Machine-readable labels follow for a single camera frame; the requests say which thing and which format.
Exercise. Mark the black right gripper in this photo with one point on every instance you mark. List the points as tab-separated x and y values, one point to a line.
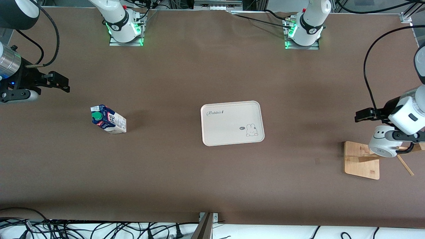
27	79

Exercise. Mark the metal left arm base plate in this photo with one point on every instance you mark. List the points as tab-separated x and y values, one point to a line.
288	44

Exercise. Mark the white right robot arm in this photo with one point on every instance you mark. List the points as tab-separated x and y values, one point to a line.
119	20

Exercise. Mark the blue milk carton green cap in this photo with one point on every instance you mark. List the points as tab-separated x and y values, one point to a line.
109	121

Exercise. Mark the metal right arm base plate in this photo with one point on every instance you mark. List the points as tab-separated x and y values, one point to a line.
141	31

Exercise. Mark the wooden cup rack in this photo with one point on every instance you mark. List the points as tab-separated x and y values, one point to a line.
358	162

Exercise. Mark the grey power strip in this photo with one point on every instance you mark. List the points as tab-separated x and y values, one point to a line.
217	4

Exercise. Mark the beige rabbit print tray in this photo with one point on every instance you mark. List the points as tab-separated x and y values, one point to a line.
229	122

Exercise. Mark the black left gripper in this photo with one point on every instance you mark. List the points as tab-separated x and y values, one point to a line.
381	113

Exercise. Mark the metal table bracket post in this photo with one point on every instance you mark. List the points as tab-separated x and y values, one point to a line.
206	227

